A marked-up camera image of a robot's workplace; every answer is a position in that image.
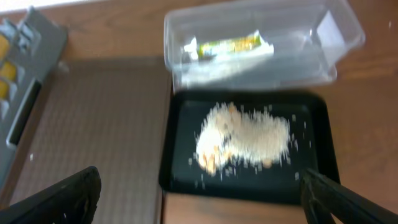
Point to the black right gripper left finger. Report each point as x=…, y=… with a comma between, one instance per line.
x=72, y=200

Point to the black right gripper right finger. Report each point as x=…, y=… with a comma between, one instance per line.
x=323, y=199

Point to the leftover rice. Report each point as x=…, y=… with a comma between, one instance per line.
x=230, y=137

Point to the green yellow snack wrapper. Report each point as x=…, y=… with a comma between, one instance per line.
x=230, y=46

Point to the yellow plate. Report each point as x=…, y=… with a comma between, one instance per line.
x=8, y=70

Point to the black waste tray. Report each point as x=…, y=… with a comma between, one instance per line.
x=311, y=146

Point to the grey dishwasher rack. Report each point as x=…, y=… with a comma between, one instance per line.
x=35, y=45

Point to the brown plastic tray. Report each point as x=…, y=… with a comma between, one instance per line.
x=110, y=114

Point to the clear plastic bin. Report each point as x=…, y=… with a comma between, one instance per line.
x=309, y=38

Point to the white crumpled napkin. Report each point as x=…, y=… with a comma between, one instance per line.
x=211, y=69

